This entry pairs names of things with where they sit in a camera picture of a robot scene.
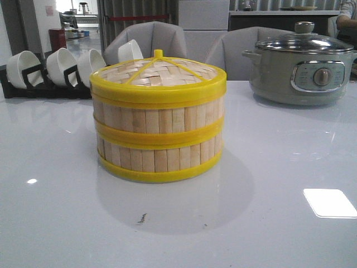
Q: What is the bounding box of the bamboo steamer basket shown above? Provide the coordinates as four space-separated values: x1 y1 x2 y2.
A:
97 133 223 183
93 96 224 149

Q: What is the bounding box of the grey chair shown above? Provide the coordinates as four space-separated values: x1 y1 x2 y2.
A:
104 21 187 65
204 26 290 80

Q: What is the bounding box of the red cylinder bin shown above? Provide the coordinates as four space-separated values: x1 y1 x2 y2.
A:
49 28 67 52

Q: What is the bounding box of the black dish rack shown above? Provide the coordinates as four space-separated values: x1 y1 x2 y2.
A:
1 64 91 99

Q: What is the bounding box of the woven bamboo steamer lid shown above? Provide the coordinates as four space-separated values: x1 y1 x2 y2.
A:
90 50 226 109

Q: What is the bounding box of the grey electric cooking pot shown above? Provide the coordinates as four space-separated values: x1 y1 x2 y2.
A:
242 49 356 106

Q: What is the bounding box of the white cabinet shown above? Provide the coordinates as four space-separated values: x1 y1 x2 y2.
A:
178 1 230 62

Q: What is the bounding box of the white bowl far left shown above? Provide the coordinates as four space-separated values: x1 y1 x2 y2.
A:
6 50 40 89

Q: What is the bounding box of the dark counter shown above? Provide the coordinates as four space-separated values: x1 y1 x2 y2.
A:
228 11 339 35

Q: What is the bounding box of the white bowl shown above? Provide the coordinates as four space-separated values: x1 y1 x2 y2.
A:
77 49 107 88
118 40 143 63
6 50 40 89
46 47 77 87

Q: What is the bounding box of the glass pot lid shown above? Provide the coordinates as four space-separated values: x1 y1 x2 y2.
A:
255 21 354 54

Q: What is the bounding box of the grey chair right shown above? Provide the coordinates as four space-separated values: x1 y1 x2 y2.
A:
204 26 290 80

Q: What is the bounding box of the grey chair left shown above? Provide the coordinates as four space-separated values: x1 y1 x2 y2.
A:
104 21 187 65

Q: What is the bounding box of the person in background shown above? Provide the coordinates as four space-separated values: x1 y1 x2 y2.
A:
336 0 356 45

